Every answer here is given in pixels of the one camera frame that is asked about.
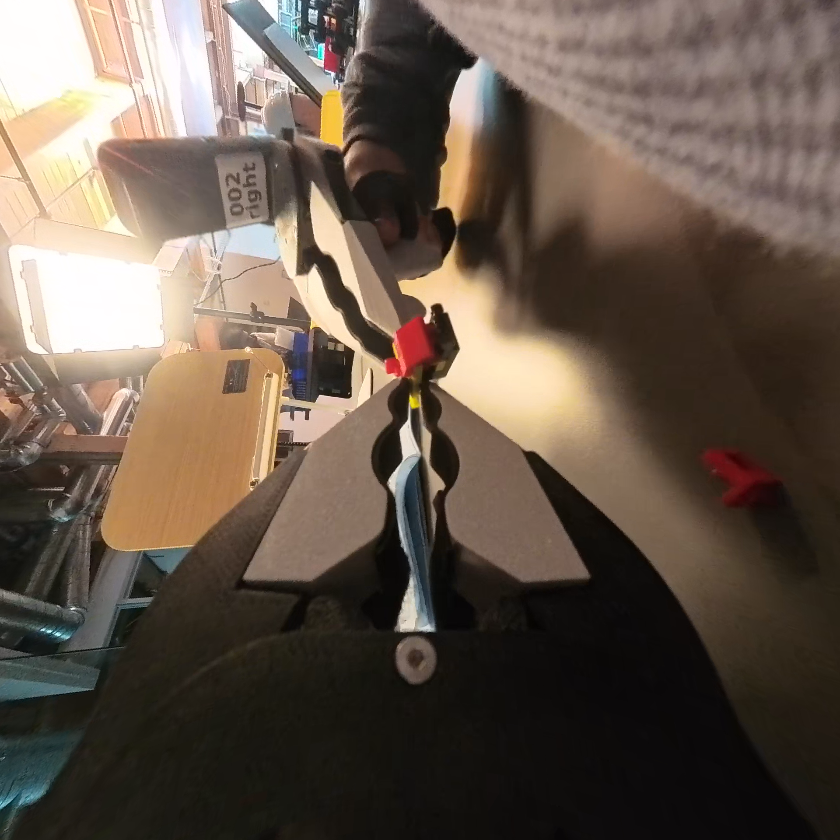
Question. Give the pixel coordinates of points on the light wooden board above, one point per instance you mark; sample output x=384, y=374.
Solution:
x=190, y=453

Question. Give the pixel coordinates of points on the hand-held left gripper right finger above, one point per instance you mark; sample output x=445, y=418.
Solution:
x=505, y=512

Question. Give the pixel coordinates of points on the person's right forearm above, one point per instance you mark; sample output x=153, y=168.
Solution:
x=400, y=79

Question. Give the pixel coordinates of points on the open instruction booklet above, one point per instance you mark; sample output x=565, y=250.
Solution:
x=413, y=512

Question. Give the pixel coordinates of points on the person's right hand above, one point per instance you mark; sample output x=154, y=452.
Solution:
x=387, y=226

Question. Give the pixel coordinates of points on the bright studio light panel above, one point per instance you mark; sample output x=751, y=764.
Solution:
x=98, y=298

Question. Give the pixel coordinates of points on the yellow plastic bin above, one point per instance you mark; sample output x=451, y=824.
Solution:
x=331, y=115

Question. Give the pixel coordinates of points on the silver metal ducts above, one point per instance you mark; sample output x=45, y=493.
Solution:
x=59, y=472

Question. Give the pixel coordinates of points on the small red yellow lego assembly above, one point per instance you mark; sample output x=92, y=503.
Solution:
x=420, y=344

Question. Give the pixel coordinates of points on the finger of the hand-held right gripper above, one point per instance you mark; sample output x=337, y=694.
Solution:
x=308, y=295
x=367, y=269

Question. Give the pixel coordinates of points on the small red lego piece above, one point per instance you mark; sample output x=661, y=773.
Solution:
x=741, y=482

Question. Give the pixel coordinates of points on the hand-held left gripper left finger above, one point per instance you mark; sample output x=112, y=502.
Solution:
x=321, y=505

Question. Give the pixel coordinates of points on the grey monitor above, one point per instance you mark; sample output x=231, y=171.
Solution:
x=275, y=39

